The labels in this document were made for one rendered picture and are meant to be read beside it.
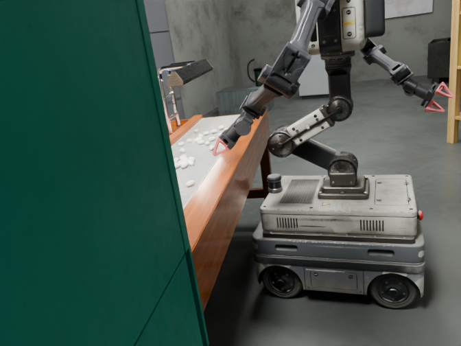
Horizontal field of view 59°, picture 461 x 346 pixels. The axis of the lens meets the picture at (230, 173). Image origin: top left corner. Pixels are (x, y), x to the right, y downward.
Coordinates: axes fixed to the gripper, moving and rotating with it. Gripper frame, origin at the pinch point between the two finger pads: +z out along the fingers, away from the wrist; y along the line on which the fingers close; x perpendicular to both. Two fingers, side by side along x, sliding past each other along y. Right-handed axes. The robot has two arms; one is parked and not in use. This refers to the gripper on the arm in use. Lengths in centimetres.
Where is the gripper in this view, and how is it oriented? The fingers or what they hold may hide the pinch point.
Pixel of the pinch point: (215, 153)
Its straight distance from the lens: 161.1
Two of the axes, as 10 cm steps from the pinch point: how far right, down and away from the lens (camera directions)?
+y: -1.7, 2.7, -9.5
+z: -6.5, 6.9, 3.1
